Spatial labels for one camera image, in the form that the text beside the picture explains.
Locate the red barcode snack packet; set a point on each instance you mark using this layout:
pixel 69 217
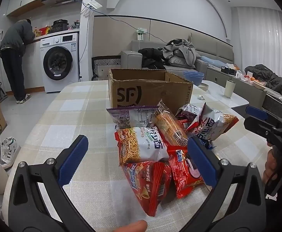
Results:
pixel 183 123

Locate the orange floss bread packet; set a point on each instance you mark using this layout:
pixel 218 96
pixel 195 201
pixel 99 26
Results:
pixel 170 128

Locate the pile of colourful packets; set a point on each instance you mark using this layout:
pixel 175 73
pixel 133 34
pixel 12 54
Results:
pixel 44 30

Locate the person's right hand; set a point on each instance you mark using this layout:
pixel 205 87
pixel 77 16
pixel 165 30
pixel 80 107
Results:
pixel 269 165

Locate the black box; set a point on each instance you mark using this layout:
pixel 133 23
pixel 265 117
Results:
pixel 228 70

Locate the wall socket with charger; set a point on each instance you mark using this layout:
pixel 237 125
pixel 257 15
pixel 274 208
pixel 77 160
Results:
pixel 140 36

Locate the beige cup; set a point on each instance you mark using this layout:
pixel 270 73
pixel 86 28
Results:
pixel 230 89

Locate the grey sofa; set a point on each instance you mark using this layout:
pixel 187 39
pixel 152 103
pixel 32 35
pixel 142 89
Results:
pixel 131 59

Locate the white router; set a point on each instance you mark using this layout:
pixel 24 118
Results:
pixel 94 4

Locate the red sandwich cookie packet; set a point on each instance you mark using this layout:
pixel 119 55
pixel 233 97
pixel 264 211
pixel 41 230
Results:
pixel 182 174

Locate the dark jacket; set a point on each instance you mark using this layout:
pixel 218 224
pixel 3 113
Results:
pixel 269 77

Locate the beige low cabinet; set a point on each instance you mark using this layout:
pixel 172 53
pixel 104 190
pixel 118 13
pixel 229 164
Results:
pixel 242 90

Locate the person's left hand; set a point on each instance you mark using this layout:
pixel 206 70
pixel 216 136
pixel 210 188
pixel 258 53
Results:
pixel 131 227

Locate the white red noodle snack packet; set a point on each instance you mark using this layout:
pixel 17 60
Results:
pixel 143 147
pixel 214 125

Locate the red chips packet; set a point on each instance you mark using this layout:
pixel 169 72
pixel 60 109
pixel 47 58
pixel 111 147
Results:
pixel 145 186

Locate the brown cardboard box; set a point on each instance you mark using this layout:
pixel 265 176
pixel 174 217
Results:
pixel 141 94

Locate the beige bowl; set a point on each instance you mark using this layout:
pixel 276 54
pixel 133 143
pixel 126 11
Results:
pixel 203 87

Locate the black jacket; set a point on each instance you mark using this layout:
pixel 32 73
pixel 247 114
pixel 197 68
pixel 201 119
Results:
pixel 153 58

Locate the blue sandwich cookie packet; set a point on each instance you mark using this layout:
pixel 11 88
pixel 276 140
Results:
pixel 209 144

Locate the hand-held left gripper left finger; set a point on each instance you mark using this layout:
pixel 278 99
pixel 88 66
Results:
pixel 73 157

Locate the grey cloth bundle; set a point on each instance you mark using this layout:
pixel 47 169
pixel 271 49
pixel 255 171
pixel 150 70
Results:
pixel 75 25

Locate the black white patterned cushion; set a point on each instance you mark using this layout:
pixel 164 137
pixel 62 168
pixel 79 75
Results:
pixel 104 64

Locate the white curtain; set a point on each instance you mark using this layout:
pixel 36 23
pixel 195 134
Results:
pixel 259 36

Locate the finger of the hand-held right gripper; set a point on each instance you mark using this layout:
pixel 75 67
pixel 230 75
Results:
pixel 257 125
pixel 257 112

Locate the white sneaker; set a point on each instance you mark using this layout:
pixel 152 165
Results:
pixel 9 149

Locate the black pressure cooker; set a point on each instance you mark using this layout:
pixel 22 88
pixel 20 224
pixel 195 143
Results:
pixel 60 25

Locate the grey jacket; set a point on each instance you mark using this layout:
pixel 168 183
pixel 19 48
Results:
pixel 179 53

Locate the light blue cloth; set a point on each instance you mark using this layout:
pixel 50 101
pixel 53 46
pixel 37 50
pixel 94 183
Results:
pixel 213 61

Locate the white washing machine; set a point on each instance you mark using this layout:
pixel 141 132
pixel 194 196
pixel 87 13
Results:
pixel 58 62

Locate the purple snack packet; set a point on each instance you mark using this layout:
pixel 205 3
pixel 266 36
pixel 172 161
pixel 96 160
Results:
pixel 129 116
pixel 189 111

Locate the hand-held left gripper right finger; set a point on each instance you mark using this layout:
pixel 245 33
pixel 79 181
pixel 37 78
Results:
pixel 201 160

